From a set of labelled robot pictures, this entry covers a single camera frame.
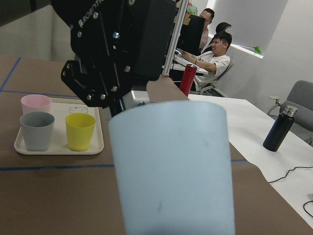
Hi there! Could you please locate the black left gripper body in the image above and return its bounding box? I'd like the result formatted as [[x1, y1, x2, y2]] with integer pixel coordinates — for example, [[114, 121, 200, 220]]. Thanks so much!
[[51, 0, 177, 116]]

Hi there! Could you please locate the blue plastic cup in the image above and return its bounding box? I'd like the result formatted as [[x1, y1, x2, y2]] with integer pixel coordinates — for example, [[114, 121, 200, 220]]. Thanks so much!
[[109, 101, 235, 235]]

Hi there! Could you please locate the yellow plastic cup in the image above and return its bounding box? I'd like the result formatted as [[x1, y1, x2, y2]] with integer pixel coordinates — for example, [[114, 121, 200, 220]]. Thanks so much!
[[66, 113, 96, 151]]

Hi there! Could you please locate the pink plastic cup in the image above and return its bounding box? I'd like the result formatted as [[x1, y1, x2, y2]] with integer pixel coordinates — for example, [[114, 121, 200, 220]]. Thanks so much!
[[21, 94, 52, 115]]

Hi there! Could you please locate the grey plastic cup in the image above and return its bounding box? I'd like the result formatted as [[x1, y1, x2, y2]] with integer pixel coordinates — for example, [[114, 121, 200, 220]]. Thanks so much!
[[20, 112, 55, 151]]

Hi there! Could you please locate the black monitor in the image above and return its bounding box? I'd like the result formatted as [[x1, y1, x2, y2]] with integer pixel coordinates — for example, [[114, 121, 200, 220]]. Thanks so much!
[[176, 13, 205, 55]]

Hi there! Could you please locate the red water bottle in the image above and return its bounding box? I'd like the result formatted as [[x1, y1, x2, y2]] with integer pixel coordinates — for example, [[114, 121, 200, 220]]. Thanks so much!
[[179, 64, 197, 96]]

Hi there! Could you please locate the cream plastic tray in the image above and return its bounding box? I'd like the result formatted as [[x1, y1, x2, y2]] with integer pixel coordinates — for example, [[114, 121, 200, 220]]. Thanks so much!
[[14, 98, 104, 155]]

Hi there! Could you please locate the person in white shirt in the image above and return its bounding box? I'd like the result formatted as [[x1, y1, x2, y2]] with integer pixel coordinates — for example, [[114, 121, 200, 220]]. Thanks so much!
[[199, 8, 215, 51]]

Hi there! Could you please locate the smiling person in white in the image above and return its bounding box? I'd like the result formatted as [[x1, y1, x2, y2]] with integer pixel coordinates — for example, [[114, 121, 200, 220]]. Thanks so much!
[[182, 31, 232, 92]]

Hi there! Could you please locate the green plastic clamp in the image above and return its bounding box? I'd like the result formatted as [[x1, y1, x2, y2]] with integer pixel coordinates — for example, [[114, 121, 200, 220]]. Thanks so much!
[[253, 47, 263, 55]]

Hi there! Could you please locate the black water bottle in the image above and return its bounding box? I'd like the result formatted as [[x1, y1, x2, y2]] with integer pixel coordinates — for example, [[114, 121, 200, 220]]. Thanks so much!
[[263, 105, 298, 152]]

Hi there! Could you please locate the grey office chair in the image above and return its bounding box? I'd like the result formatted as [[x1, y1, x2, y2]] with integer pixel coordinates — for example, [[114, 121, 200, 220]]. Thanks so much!
[[266, 80, 313, 147]]

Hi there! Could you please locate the aluminium frame post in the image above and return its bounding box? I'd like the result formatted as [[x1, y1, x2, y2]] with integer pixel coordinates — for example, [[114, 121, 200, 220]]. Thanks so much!
[[162, 0, 189, 77]]

